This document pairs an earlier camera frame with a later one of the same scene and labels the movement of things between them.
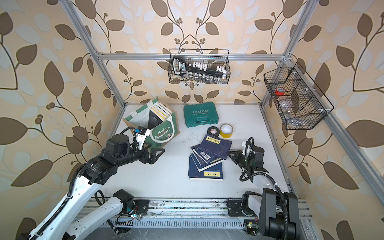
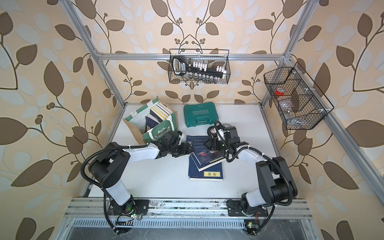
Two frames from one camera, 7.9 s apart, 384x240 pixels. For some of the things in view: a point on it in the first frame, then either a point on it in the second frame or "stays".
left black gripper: [151, 159] -> [183, 150]
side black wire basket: [300, 103] stays
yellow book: [160, 112] stays
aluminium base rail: [192, 213] stays
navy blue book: [211, 171] stays
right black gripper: [238, 154] -> [216, 141]
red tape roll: [280, 91] stays
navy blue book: [212, 149] -> [150, 123]
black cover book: [153, 120] stays
